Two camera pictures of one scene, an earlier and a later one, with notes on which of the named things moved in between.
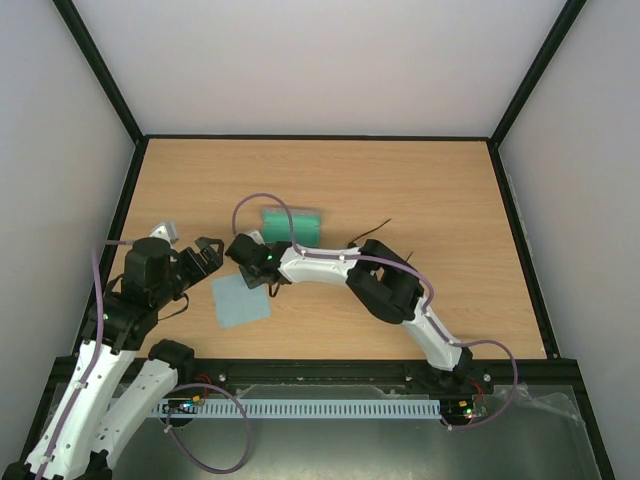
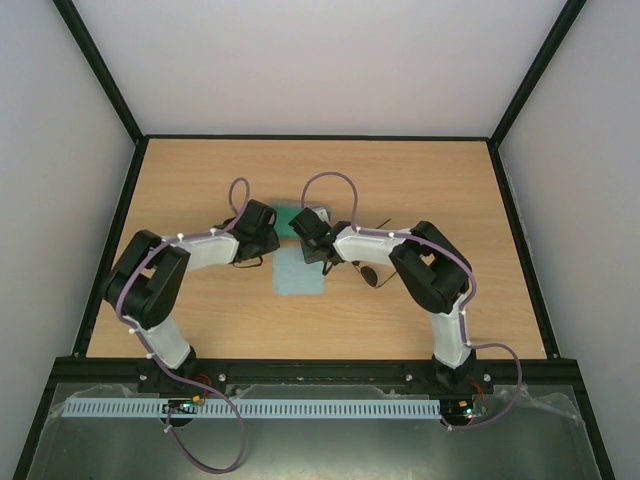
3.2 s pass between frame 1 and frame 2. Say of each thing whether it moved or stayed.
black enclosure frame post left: stayed
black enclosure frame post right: stayed
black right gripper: moved
